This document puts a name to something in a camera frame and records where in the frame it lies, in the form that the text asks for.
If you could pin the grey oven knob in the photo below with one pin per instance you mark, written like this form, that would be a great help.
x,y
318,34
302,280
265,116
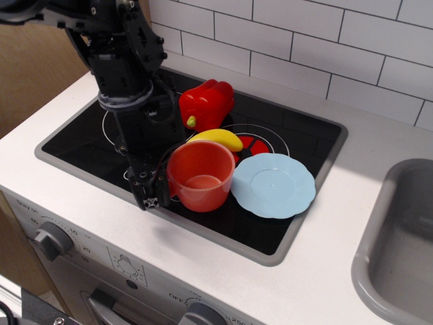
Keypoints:
x,y
200,314

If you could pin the orange plastic cup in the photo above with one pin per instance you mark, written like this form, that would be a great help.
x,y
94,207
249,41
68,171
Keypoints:
x,y
200,175

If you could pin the yellow toy banana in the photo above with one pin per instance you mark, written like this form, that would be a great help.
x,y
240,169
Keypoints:
x,y
221,136

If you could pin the grey timer knob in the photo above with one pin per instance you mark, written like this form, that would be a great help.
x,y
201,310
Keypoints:
x,y
52,241

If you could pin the black device with screw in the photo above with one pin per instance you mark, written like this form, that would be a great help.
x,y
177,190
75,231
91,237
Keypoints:
x,y
37,311

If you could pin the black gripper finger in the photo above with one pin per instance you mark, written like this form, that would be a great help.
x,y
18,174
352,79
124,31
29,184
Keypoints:
x,y
144,201
162,189

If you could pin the black toy stovetop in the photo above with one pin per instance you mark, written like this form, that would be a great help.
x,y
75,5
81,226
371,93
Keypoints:
x,y
84,147

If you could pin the grey oven door handle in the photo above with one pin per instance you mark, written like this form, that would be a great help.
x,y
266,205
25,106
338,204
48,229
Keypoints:
x,y
102,305

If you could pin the red toy bell pepper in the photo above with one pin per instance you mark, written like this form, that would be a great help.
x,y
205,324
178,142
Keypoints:
x,y
205,107

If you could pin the grey toy sink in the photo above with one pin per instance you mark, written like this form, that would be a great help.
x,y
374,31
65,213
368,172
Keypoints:
x,y
392,268

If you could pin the wooden side panel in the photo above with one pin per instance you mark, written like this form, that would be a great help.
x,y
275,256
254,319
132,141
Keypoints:
x,y
43,51

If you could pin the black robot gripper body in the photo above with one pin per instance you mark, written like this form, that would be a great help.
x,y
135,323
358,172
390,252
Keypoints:
x,y
150,124

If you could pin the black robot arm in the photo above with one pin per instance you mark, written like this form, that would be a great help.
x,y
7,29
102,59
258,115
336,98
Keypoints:
x,y
124,54

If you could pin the light blue plastic plate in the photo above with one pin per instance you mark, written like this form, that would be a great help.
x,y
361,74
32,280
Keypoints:
x,y
273,186

